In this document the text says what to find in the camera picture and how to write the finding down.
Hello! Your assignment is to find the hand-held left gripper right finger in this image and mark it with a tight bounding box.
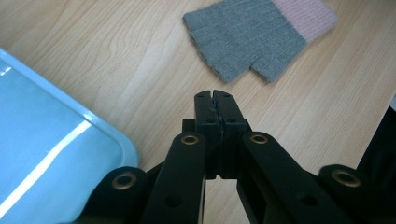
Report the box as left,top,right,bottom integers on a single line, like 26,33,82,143
213,90,253,180

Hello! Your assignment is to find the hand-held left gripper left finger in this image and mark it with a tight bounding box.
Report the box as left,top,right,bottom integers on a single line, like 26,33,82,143
181,90,224,181

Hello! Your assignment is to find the grey and pink knitted glove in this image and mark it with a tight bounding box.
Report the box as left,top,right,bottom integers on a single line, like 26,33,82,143
182,0,339,84

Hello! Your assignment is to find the light blue plastic tray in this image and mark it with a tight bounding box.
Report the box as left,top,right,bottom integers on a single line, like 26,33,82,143
0,47,140,224

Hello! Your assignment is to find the dark object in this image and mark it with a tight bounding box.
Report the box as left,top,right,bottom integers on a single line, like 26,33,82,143
355,105,396,195

